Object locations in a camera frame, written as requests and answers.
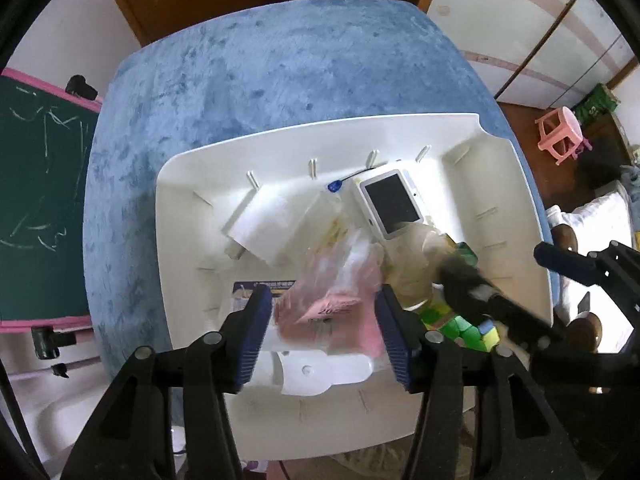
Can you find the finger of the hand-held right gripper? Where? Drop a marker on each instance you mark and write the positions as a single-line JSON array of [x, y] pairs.
[[565, 260], [495, 305]]

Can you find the colourful puzzle cube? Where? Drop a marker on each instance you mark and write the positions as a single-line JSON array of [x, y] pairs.
[[465, 332]]

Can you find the clear box blue label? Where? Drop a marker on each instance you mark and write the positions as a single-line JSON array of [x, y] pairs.
[[245, 292]]

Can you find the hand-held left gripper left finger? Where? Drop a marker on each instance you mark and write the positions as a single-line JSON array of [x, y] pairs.
[[257, 330]]

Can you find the white wardrobe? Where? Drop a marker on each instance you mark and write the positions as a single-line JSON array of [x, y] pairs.
[[525, 20]]

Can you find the white folded paper box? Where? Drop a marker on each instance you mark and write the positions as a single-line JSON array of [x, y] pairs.
[[260, 227]]

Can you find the black clamp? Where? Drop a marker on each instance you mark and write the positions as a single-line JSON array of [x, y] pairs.
[[82, 87]]

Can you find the clear plastic bag pink packets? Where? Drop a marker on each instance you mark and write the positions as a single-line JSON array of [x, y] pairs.
[[340, 270]]

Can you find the white plastic holder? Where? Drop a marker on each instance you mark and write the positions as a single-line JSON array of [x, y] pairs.
[[320, 372]]

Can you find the blue tipped pick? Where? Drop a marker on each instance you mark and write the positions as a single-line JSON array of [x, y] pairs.
[[336, 186]]

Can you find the pink plastic stool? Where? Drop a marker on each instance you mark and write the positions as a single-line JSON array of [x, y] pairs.
[[562, 132]]

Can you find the green chalkboard pink frame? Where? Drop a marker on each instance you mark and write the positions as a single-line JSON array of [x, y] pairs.
[[40, 185]]

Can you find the blue fluffy blanket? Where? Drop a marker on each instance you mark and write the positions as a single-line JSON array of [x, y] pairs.
[[250, 60]]

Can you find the white bedding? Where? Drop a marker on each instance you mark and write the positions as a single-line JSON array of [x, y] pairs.
[[600, 215]]

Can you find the black stand pole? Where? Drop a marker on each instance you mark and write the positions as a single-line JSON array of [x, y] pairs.
[[15, 425]]

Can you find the white handheld screen device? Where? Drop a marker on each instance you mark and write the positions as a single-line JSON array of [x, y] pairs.
[[392, 202]]

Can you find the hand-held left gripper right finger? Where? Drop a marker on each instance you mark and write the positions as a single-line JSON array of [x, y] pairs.
[[395, 342]]

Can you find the white plastic tray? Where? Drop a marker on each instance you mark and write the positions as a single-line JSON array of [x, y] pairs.
[[450, 185]]

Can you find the green patterned package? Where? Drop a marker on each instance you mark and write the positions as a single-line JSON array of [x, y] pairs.
[[597, 102]]

